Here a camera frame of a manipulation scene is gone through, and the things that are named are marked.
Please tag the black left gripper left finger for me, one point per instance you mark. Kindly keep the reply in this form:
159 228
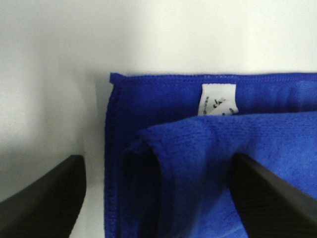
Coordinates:
50 206

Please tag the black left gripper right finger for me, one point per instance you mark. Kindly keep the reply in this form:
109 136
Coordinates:
268 206

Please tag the blue microfiber towel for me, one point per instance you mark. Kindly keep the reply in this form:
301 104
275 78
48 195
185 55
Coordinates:
170 140

